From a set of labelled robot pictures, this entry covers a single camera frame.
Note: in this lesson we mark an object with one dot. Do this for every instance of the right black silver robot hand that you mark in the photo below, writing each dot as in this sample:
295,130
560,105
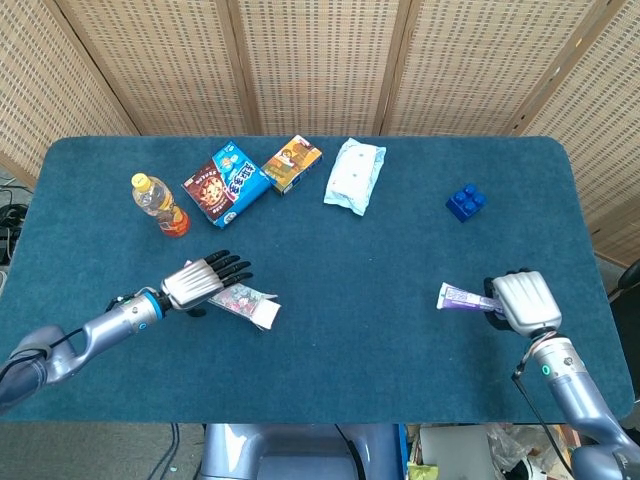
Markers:
527,300

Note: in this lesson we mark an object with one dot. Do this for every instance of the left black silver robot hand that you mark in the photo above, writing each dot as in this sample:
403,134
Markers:
195,285

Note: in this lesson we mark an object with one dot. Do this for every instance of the floral toothpaste carton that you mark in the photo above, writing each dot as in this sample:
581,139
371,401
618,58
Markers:
250,302

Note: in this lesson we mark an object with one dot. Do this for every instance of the purple toothpaste tube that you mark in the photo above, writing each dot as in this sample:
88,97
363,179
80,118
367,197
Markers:
460,297

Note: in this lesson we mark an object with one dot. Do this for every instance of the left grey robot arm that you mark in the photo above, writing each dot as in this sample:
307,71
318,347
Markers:
100,335

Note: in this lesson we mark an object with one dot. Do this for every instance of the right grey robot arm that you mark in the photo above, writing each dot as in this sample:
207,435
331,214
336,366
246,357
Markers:
575,395

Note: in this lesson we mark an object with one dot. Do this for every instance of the blue snack box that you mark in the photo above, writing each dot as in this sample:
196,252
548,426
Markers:
225,185

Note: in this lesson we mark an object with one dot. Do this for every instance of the blue toy brick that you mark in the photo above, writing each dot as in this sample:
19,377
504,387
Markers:
465,205

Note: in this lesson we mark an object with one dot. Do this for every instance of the yellow orange small box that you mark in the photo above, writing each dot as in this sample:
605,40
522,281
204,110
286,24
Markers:
292,162

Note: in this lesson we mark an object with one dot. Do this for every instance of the grey board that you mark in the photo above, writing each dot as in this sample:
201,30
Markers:
450,450

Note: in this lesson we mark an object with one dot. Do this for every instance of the yellow cap drink bottle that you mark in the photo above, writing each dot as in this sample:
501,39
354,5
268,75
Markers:
157,202

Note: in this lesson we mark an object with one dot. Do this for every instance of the black chair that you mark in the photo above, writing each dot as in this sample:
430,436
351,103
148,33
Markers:
627,280

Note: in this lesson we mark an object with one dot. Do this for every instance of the clear crumpled plastic bag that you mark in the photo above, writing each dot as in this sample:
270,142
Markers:
525,445

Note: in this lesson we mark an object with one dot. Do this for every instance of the blue felt table cloth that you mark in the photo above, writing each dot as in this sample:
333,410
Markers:
350,360

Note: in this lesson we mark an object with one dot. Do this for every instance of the light blue wipes pack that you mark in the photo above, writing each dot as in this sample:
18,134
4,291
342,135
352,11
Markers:
352,175

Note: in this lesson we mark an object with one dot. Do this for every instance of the grey robot torso base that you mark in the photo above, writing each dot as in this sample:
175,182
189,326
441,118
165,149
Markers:
300,455

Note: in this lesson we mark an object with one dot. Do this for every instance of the green snack packet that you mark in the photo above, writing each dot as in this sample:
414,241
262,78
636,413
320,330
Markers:
422,471

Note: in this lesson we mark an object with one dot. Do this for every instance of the woven bamboo folding screen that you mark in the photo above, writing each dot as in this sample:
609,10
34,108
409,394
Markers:
320,60

